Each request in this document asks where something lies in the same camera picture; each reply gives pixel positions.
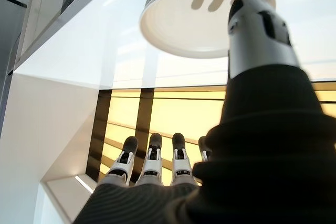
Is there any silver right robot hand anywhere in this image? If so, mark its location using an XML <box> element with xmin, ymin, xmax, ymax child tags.
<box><xmin>73</xmin><ymin>0</ymin><xmax>336</xmax><ymax>224</ymax></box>

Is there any cream ceramic plate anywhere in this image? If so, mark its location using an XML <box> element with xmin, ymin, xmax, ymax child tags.
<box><xmin>139</xmin><ymin>0</ymin><xmax>277</xmax><ymax>59</ymax></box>

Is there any dark brown window frame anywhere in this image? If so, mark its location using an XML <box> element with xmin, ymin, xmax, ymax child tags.
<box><xmin>86</xmin><ymin>78</ymin><xmax>336</xmax><ymax>185</ymax></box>

